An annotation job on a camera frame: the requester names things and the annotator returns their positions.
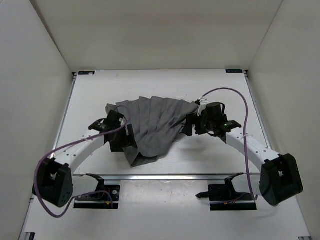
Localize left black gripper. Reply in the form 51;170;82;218
109;123;138;153

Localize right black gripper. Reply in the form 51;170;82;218
182;111;216;137

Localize grey pleated skirt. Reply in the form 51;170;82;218
105;96;198;167

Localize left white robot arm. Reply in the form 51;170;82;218
32;110;137;208

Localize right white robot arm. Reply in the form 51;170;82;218
182;101;304;207

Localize right blue corner label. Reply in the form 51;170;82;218
225;69;243;74

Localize blue corner label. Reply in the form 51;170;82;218
77;71;95;76
225;69;243;74

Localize left blue corner label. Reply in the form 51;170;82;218
77;71;95;76

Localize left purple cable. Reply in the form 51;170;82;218
34;105;129;217

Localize purple cable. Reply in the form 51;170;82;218
197;86;258;201
34;105;129;217

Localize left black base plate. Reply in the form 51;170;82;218
72;173;121;210

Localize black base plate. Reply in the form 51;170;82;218
195;173;257;212
72;173;121;210

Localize aluminium front rail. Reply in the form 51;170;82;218
99;173;246;181

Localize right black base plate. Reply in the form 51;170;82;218
195;173;257;212

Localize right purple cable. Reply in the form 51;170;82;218
197;86;258;201

